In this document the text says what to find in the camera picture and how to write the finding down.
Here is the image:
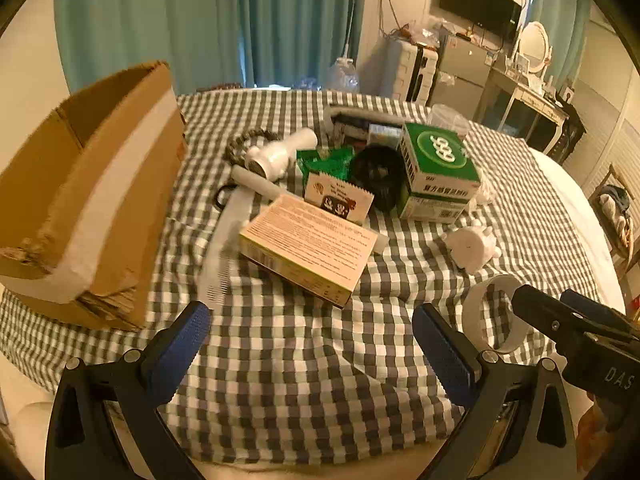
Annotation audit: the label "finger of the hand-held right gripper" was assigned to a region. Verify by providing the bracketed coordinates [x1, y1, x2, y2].
[510, 284, 626, 347]
[559, 287, 633, 332]

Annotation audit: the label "teal window curtain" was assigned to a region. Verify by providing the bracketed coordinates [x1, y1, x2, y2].
[52, 0, 371, 96]

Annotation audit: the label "black wall television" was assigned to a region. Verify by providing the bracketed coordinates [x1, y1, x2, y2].
[439, 0, 523, 41]

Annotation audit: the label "black round container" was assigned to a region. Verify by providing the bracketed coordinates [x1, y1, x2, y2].
[348, 145, 407, 212]

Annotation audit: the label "hanging wall cable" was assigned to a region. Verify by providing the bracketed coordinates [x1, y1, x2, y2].
[377, 0, 402, 41]

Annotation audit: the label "grey small fridge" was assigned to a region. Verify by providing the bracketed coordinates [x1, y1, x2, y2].
[430, 35, 496, 111]

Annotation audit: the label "teal side curtain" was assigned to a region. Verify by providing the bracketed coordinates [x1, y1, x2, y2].
[529, 0, 592, 77]

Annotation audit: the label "wooden chair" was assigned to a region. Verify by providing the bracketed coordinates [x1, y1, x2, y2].
[590, 162, 640, 281]

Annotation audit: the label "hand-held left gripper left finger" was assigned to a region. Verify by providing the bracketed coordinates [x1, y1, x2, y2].
[45, 300, 212, 480]

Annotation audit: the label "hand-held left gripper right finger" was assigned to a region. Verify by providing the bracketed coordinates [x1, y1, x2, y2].
[411, 302, 581, 480]

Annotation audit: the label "white dressing table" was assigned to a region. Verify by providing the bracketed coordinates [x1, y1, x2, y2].
[482, 62, 571, 157]

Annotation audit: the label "white oval mirror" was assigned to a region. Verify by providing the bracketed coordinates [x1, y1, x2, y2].
[510, 21, 554, 79]

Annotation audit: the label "white bed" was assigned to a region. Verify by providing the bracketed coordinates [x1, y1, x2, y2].
[525, 147, 635, 321]

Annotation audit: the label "white plastic toy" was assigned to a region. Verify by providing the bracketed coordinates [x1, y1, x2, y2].
[442, 220, 503, 276]

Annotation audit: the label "white red paper packet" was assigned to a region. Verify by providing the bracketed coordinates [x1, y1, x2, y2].
[303, 170, 376, 223]

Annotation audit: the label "yellow pink box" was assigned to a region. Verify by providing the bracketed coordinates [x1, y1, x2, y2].
[237, 195, 379, 309]

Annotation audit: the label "white crumpled paper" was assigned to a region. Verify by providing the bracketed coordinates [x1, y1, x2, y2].
[470, 182, 496, 207]

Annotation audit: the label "white lace cloth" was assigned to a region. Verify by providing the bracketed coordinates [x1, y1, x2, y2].
[197, 187, 257, 308]

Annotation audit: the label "white ring band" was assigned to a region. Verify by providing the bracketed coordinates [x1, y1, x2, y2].
[461, 275, 534, 354]

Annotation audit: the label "clear plastic cup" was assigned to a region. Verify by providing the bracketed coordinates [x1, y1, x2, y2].
[427, 103, 471, 137]

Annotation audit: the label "green sachet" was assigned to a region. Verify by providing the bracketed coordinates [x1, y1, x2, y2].
[295, 145, 356, 186]

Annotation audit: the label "clear plastic bags on fridge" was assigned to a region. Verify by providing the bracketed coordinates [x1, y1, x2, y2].
[414, 14, 452, 44]

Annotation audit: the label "white suitcase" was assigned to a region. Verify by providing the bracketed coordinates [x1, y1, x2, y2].
[387, 40, 439, 106]

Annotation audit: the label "dark cloth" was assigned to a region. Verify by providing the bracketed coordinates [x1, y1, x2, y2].
[552, 95, 587, 166]

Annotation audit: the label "brown cardboard box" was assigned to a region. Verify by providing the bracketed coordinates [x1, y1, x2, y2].
[0, 61, 188, 332]

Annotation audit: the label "green white medicine box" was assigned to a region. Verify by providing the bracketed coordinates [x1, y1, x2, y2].
[397, 121, 482, 223]

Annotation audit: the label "large clear water bottle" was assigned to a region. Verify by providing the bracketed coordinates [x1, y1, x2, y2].
[325, 57, 361, 94]

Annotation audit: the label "small teal white box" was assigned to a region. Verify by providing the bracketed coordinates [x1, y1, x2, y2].
[367, 125, 402, 149]

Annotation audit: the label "green white checked blanket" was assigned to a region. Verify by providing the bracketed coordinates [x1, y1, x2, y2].
[0, 89, 626, 467]

